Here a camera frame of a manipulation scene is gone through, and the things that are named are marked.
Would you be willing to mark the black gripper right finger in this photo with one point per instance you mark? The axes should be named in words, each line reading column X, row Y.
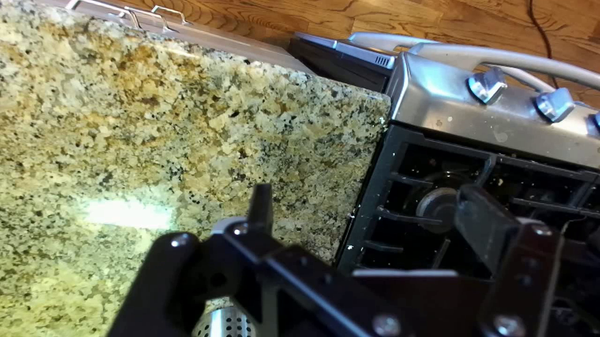
column 484, row 222

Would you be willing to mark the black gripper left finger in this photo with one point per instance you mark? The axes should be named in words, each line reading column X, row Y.
column 261, row 207

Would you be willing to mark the perforated steel utensil holder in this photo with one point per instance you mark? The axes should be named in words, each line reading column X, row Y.
column 221, row 321

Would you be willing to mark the stainless steel gas stove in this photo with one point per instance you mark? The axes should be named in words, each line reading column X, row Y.
column 437, row 106

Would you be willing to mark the silver stove knob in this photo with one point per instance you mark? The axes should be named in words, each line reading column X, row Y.
column 488, row 87
column 553, row 106

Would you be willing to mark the metal drawer pull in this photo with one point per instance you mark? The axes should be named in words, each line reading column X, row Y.
column 103, row 8
column 169, row 12

